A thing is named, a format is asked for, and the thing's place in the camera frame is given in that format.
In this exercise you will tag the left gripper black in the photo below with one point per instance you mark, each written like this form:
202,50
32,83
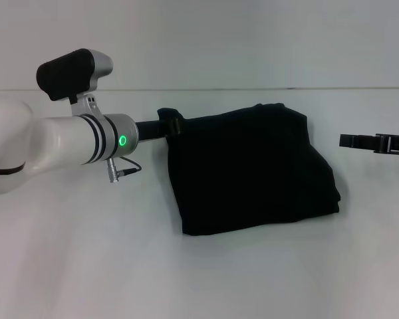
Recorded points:
151,130

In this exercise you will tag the black shirt with white print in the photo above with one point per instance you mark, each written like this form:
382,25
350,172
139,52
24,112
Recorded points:
252,166

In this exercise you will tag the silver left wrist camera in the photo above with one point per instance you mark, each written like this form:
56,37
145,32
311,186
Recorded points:
70,76

